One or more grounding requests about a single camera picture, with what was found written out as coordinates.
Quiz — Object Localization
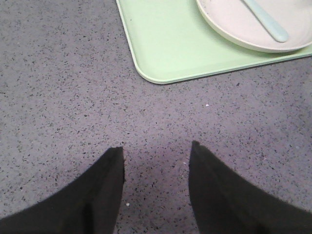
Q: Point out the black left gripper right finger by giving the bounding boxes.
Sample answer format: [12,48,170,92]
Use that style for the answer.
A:
[188,141,312,234]

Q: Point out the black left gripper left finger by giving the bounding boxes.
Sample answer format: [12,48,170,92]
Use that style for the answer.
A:
[0,147,124,234]

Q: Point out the light blue plastic spoon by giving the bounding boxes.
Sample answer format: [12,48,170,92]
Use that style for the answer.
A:
[243,0,289,43]

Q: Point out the cream white round plate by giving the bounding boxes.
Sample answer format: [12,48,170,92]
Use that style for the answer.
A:
[196,0,312,53]

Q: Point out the light green plastic tray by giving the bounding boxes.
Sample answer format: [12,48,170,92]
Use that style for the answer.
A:
[117,0,312,84]

